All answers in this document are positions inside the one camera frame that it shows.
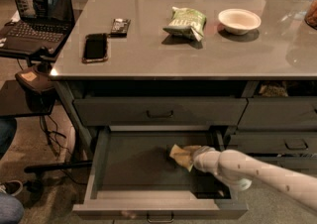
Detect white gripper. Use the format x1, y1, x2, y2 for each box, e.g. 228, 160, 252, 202
192, 146, 221, 174

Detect yellow sponge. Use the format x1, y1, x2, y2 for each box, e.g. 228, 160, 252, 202
169, 145, 200, 171

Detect grey right middle drawer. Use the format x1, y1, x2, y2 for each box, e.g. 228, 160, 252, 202
226, 132, 317, 154

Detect open grey middle drawer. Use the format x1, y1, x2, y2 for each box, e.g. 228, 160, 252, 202
73, 130, 248, 223

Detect grey right bottom drawer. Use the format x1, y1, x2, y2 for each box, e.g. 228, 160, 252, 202
257, 156, 317, 175

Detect grey right top drawer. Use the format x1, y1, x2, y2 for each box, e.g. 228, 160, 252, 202
238, 97, 317, 131

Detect brown object counter edge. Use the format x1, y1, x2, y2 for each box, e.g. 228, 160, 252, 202
305, 0, 317, 29

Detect green chip bag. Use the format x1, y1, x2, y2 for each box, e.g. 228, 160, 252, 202
163, 7, 206, 42

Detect white paper bowl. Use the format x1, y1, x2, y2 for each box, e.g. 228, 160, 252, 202
218, 9, 262, 36

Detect black smartphone brown case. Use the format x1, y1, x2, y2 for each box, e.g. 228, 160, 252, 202
82, 33, 108, 63

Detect small black remote device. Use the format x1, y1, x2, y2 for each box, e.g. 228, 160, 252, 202
110, 18, 131, 37

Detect black laptop stand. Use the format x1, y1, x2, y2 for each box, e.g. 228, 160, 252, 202
0, 49, 93, 182

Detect grey sneaker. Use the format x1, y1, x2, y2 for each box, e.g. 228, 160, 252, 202
0, 180, 23, 196

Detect black open laptop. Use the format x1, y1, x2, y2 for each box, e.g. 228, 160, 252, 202
0, 0, 75, 57

